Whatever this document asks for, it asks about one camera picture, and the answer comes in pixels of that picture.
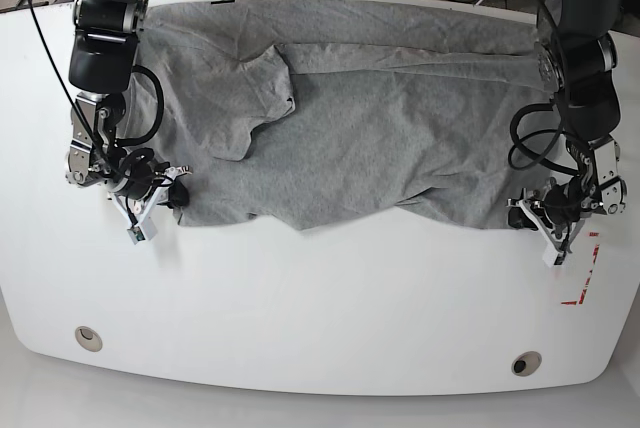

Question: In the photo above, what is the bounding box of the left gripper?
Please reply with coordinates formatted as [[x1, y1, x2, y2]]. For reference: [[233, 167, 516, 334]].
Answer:
[[507, 182, 593, 250]]

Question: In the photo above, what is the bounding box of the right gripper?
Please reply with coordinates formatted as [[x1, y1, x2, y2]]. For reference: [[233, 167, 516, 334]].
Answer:
[[107, 164, 193, 229]]

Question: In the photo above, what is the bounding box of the grey t-shirt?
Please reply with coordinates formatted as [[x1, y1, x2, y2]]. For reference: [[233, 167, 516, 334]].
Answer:
[[137, 0, 549, 230]]

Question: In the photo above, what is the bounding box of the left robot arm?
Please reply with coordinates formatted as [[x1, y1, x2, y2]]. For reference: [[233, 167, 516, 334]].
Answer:
[[508, 0, 627, 266]]

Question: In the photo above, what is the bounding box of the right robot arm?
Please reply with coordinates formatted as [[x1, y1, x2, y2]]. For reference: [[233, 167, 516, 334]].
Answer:
[[66, 0, 190, 243]]

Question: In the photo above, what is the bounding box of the red tape rectangle marking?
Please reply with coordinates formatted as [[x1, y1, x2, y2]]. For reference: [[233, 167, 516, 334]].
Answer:
[[559, 230, 603, 306]]

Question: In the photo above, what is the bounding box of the right table grommet hole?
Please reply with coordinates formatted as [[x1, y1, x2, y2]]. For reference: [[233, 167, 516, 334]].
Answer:
[[511, 351, 542, 377]]

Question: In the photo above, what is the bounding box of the table grommet hole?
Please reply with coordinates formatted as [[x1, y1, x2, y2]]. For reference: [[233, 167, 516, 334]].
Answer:
[[74, 326, 103, 353], [511, 351, 542, 377]]

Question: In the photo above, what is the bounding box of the left table grommet hole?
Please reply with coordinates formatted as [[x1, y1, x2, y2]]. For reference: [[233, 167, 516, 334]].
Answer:
[[74, 326, 103, 353]]

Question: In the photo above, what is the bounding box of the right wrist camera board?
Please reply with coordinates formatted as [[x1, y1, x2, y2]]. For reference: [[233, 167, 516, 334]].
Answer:
[[127, 220, 157, 244]]

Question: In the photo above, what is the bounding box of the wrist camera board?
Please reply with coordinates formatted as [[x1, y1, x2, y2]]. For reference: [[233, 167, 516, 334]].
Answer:
[[542, 245, 571, 268], [127, 220, 157, 244]]

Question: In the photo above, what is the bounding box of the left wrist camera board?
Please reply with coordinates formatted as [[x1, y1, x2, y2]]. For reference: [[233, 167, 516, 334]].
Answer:
[[542, 245, 571, 268]]

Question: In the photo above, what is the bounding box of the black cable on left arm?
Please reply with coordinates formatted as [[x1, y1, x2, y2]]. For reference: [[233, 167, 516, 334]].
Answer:
[[504, 0, 586, 174]]

